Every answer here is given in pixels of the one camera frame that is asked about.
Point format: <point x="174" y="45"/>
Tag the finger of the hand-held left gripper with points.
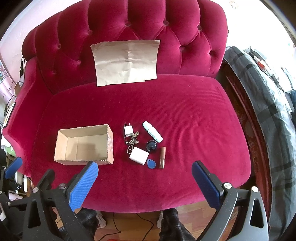
<point x="13" y="167"/>

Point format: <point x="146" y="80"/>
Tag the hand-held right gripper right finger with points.
<point x="205" y="185"/>

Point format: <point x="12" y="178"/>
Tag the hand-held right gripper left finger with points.
<point x="84" y="184"/>

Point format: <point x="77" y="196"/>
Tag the cardboard box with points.
<point x="81" y="148"/>

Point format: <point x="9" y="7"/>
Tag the brown lipstick tube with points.
<point x="162" y="157"/>

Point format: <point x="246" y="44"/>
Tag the blue key fob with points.
<point x="151" y="163"/>

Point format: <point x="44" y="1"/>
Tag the large white power adapter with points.
<point x="138" y="155"/>

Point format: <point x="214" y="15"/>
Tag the dark blue round ball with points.
<point x="151" y="146"/>

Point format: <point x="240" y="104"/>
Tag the small white plug charger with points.
<point x="128" y="131"/>

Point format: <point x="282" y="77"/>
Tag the pale teal lotion bottle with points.
<point x="152" y="132"/>

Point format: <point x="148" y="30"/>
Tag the person's plaid trouser leg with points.
<point x="89" y="222"/>
<point x="173" y="227"/>

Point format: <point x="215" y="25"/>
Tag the person's white shoe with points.
<point x="160" y="220"/>
<point x="101" y="220"/>

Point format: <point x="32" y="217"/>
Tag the red velvet tufted sofa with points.
<point x="185" y="111"/>

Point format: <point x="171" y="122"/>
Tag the grey plaid blanket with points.
<point x="272" y="115"/>

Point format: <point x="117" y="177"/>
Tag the creased brown paper sheet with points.
<point x="127" y="62"/>

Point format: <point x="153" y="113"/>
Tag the cartoon wall poster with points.
<point x="2" y="74"/>

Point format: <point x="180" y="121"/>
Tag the black wall plug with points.
<point x="22" y="64"/>

